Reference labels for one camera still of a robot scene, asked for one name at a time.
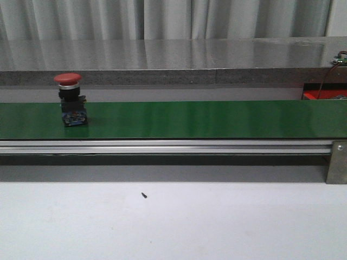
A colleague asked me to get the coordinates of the aluminium conveyor side rail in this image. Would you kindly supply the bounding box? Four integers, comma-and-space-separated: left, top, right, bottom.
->
1, 140, 333, 154

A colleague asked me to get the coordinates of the grey stone counter slab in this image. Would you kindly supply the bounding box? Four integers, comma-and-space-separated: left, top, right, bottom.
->
1, 36, 346, 86

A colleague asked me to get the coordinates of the red bin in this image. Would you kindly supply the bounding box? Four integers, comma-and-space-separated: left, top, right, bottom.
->
301, 83, 346, 100

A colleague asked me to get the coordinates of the metal conveyor support bracket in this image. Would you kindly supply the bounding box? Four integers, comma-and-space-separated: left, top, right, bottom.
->
326, 140, 347, 184

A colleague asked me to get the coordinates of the small green circuit board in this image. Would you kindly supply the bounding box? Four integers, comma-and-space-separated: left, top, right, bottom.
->
331, 51, 347, 66

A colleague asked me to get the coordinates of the red mushroom push button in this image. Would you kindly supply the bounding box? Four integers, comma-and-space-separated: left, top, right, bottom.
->
54, 73, 88, 127

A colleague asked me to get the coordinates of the green conveyor belt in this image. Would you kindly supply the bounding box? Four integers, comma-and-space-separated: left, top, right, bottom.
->
1, 100, 346, 139

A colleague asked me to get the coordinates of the grey pleated curtain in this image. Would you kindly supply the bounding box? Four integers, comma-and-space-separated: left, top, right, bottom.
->
1, 1, 332, 40

